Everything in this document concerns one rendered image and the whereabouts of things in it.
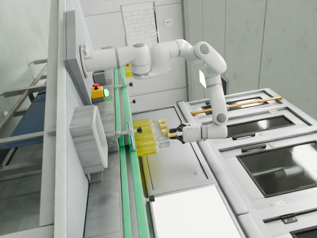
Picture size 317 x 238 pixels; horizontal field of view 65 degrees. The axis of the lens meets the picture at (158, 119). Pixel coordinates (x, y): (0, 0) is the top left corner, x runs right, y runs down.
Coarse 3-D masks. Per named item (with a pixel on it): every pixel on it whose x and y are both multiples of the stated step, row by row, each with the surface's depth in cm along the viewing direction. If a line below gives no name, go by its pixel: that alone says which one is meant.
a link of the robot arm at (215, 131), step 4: (212, 120) 136; (216, 124) 133; (224, 124) 132; (208, 128) 131; (212, 128) 130; (216, 128) 130; (220, 128) 130; (224, 128) 129; (208, 132) 130; (212, 132) 130; (216, 132) 130; (220, 132) 129; (224, 132) 129; (208, 136) 131; (212, 136) 131; (216, 136) 130; (220, 136) 130; (224, 136) 130
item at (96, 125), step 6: (96, 108) 102; (96, 114) 106; (96, 120) 107; (96, 126) 109; (102, 126) 110; (96, 132) 92; (102, 132) 111; (96, 138) 93; (102, 138) 112; (102, 144) 114; (102, 150) 111; (102, 156) 97; (102, 162) 100
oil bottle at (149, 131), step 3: (144, 129) 141; (147, 129) 141; (150, 129) 140; (153, 129) 140; (138, 132) 139; (144, 132) 139; (147, 132) 138; (150, 132) 138; (153, 132) 138; (156, 132) 139; (135, 135) 137; (138, 135) 137; (141, 135) 137
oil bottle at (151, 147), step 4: (152, 140) 131; (156, 140) 131; (136, 144) 130; (140, 144) 129; (144, 144) 129; (148, 144) 128; (152, 144) 128; (156, 144) 128; (160, 144) 130; (140, 148) 127; (144, 148) 127; (148, 148) 128; (152, 148) 128; (156, 148) 129; (160, 148) 130; (140, 152) 128; (144, 152) 128; (148, 152) 129; (152, 152) 129; (156, 152) 130
